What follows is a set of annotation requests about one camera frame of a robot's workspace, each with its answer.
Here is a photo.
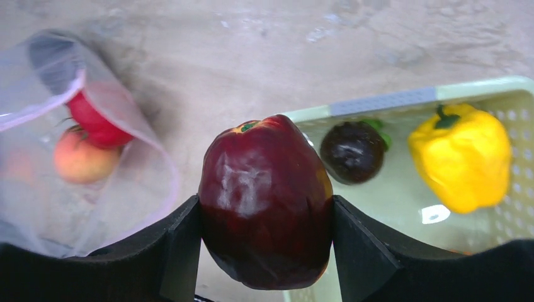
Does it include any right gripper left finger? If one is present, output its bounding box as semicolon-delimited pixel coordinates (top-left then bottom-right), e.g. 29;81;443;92
1;196;201;301

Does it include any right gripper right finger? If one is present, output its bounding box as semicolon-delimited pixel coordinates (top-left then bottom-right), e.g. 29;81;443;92
333;195;533;302

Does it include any dark red apple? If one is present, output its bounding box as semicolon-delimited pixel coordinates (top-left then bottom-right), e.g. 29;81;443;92
198;115;334;290

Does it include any clear pink zip bag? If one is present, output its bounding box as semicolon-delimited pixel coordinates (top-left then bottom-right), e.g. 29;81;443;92
1;30;178;258

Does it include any peach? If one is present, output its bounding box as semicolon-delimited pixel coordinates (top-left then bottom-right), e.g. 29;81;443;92
54;125;122;184

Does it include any red tomato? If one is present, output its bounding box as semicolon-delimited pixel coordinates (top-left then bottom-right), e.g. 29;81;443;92
66;92;134;148

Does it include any purple eggplant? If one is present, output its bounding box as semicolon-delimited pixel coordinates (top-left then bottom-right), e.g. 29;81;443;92
28;31;86;96

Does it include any dark purple plum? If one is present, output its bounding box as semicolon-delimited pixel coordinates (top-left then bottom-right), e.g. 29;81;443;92
319;119;391;185

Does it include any yellow bell pepper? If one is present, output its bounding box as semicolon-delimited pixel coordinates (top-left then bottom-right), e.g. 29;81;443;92
407;104;512;214

